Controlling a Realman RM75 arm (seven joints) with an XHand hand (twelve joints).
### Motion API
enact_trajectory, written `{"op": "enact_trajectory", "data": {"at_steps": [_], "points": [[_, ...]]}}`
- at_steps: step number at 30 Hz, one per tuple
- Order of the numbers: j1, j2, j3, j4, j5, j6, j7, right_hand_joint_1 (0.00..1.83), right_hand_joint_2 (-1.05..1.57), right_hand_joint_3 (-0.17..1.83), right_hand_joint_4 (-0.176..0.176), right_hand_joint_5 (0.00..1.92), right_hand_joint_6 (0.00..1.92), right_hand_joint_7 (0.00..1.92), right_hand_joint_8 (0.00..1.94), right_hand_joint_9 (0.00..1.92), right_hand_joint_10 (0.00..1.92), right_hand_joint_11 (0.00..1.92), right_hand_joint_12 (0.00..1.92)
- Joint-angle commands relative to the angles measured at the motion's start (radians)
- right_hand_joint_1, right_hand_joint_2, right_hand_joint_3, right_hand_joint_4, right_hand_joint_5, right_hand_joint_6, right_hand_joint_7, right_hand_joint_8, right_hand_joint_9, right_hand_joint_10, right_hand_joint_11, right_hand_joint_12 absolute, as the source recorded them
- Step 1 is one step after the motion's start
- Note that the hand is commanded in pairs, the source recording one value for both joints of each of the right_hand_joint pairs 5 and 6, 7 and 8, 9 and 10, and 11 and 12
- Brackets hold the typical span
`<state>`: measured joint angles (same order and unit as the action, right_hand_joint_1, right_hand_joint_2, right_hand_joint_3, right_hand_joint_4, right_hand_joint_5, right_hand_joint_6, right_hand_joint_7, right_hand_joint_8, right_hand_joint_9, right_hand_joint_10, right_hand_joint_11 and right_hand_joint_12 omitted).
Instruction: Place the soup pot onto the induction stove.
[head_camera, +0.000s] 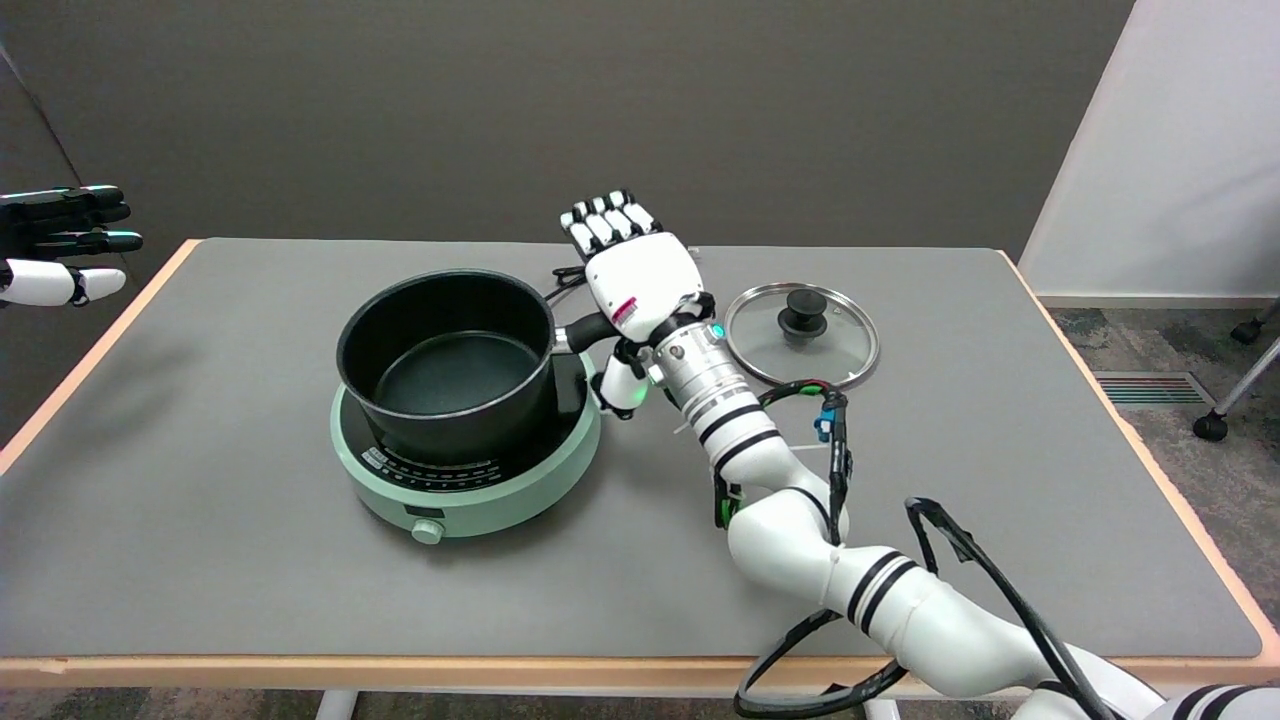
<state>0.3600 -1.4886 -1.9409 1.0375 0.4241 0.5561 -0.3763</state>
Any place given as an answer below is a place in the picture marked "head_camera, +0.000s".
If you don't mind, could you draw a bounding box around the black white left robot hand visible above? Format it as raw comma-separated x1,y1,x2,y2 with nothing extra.
0,185,144,308

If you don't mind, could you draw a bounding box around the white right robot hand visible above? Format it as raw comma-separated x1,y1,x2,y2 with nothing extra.
559,188,717,420

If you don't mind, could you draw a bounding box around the black soup pot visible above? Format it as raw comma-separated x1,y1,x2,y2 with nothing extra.
335,268,619,467

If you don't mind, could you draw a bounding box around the glass pot lid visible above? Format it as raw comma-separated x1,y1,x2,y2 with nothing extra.
723,283,881,390

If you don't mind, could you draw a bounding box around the green SUPOPA induction stove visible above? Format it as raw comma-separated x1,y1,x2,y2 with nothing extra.
329,350,603,547

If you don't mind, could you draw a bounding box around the grey table mat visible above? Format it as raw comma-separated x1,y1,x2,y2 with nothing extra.
0,238,1263,659

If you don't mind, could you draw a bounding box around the floor vent grille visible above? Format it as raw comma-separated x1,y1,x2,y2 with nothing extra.
1092,371,1217,407

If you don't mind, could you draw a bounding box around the chair leg with caster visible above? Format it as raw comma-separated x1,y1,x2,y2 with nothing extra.
1192,338,1280,443

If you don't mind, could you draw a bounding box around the black stove power cord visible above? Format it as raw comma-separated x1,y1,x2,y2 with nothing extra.
542,262,591,311

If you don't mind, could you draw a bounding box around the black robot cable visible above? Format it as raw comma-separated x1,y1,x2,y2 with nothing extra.
712,378,1131,720

